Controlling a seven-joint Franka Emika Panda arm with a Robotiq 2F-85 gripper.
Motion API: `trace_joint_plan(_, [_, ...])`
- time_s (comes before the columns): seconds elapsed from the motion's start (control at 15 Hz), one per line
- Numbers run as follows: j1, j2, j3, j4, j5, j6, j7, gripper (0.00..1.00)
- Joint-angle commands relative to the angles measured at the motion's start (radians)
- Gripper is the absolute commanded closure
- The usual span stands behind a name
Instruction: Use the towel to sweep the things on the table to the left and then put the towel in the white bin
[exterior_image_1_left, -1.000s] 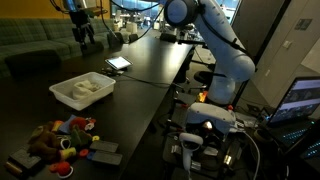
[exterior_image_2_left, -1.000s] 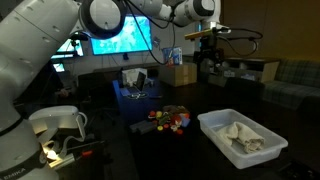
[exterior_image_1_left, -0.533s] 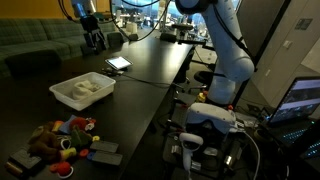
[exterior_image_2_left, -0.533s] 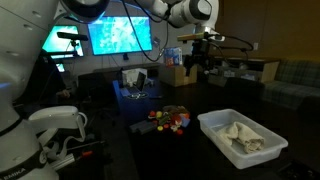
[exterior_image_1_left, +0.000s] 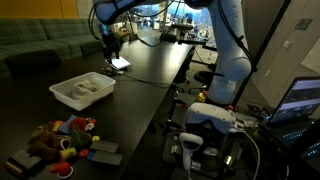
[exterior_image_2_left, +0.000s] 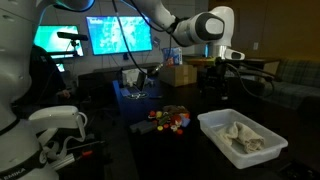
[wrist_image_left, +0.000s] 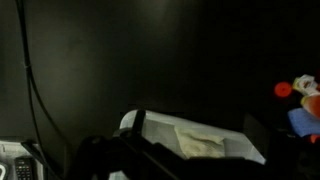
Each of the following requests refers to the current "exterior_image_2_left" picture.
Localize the blue printed carton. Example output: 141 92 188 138
162 46 184 67

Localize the low wooden shelf cabinet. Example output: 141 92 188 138
183 54 280 84

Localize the cardboard box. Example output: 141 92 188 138
159 64 198 88

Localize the brown plush toy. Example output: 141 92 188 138
163 104 190 117

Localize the clear plastic bin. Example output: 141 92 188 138
197 108 289 170

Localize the red handle tool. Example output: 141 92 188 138
49 150 94 169

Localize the white paper bag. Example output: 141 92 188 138
121 68 148 88

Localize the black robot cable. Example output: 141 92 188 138
111 0 278 99

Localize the large wall monitor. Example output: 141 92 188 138
85 15 154 56

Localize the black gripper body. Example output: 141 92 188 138
207 59 233 86

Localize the black rectangular block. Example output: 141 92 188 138
129 122 153 135
139 119 158 129

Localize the blue sponge cloth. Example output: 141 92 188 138
180 117 192 128

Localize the white terry towel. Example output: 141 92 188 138
216 121 267 154

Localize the black stereo camera bar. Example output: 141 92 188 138
56 31 90 51

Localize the green plaid sofa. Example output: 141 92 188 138
263 59 320 111

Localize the red ball with white rope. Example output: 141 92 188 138
172 114 183 125

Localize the person in dark clothes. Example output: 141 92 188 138
28 44 72 104

